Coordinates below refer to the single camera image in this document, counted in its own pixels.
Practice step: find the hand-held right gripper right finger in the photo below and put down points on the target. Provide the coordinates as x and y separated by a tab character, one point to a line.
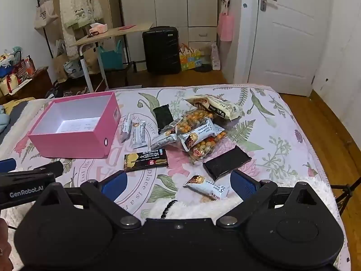
244	185

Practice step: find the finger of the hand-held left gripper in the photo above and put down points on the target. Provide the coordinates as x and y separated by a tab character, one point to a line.
48	168
7	165

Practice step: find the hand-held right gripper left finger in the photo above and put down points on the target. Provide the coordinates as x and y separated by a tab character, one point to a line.
115	185

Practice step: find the glossy black snack packet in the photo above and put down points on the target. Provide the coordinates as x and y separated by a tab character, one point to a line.
225	163

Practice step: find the pink cardboard box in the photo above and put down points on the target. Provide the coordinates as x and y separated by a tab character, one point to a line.
70	144

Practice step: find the clear mixed cracker bag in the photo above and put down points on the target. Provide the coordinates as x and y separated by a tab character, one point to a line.
189	120
210	145

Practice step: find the small white snack bar packet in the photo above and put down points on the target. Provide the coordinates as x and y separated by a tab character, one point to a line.
125	128
138	135

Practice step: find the white blue snack packet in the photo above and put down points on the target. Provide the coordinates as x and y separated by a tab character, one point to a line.
197	137
163	141
207	188

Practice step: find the matte black snack packet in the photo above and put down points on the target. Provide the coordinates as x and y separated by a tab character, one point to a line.
163	117

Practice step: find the cream noodle packet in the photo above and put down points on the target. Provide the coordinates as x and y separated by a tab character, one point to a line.
217	106

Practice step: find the person's left hand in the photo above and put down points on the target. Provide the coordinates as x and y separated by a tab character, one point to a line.
4	242

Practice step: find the black and yellow snack packet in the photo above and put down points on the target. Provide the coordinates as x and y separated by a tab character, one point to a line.
145	160

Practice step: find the floral printed blanket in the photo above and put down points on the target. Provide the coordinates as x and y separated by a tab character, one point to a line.
268	135

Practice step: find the yellow pillow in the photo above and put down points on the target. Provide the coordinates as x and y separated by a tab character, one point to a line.
17	104

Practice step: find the black waste bin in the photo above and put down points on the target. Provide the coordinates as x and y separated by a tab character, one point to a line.
55	91

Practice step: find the cream bag with red ribbon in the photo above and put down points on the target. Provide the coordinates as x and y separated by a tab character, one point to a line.
8	84

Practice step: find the white shoes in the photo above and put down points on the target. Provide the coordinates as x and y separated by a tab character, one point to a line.
76	92

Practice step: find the wooden nightstand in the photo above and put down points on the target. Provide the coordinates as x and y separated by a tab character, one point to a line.
31	84

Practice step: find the brown paper bag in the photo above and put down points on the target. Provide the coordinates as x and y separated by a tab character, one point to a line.
60	67

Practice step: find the black tripod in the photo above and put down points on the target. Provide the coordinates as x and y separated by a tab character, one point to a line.
345	196

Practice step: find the patterned white bag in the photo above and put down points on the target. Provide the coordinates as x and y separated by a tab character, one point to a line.
73	69

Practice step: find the blue wrapped bouquet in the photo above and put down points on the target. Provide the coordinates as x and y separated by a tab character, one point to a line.
8	60

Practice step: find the black round floor disc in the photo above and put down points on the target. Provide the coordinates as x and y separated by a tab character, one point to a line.
203	68

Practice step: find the teal shopping bag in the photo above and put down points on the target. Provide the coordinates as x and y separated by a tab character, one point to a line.
111	58

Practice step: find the white plastic packet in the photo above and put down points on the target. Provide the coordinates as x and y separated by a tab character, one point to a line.
215	58

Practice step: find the colourful gift bag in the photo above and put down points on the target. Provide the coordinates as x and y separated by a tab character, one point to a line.
193	59

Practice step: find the black suitcase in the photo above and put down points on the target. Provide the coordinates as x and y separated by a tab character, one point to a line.
162	50

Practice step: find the pink tissue box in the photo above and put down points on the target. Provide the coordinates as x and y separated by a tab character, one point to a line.
98	28

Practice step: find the folding side table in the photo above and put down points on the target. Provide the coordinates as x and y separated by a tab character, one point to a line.
112	34

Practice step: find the white door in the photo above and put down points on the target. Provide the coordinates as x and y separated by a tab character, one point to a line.
290	39

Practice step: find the beige tote bag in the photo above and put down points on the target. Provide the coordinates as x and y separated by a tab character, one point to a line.
45	14

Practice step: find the red booklet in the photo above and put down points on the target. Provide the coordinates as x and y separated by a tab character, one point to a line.
127	28

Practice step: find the pink hanging bag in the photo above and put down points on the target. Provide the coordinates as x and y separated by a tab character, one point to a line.
226	28

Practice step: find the white knitted cardigan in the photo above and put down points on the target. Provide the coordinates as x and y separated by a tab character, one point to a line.
79	5

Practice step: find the beige wardrobe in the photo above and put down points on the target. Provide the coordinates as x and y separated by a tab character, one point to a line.
169	2

